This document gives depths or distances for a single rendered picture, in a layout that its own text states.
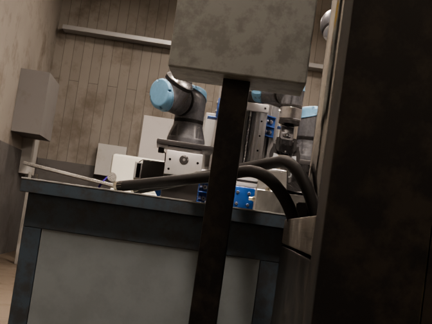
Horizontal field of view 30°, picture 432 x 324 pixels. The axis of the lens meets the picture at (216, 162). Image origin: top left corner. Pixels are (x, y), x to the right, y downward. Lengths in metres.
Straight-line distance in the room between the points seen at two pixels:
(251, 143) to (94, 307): 1.33
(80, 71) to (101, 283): 9.68
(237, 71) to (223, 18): 0.12
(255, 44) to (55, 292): 0.88
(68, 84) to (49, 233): 9.59
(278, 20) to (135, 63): 9.99
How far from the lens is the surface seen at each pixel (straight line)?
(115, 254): 2.13
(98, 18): 11.86
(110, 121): 11.59
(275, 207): 2.22
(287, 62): 1.72
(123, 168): 8.79
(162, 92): 3.00
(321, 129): 1.94
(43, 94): 9.50
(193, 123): 3.10
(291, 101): 2.72
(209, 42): 1.73
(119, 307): 2.14
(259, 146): 3.21
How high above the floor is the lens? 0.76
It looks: 4 degrees up
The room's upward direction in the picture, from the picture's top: 8 degrees clockwise
